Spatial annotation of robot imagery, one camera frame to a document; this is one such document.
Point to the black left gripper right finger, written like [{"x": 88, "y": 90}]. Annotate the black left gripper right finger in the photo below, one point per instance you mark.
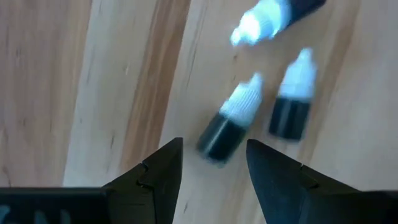
[{"x": 295, "y": 199}]

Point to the small green dropper bottle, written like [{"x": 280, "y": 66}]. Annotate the small green dropper bottle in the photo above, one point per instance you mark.
[
  {"x": 289, "y": 118},
  {"x": 222, "y": 140}
]

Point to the small purple dropper bottle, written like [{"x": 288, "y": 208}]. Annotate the small purple dropper bottle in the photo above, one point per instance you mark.
[{"x": 264, "y": 21}]

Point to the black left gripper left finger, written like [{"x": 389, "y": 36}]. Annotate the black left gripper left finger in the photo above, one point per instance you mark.
[{"x": 149, "y": 193}]

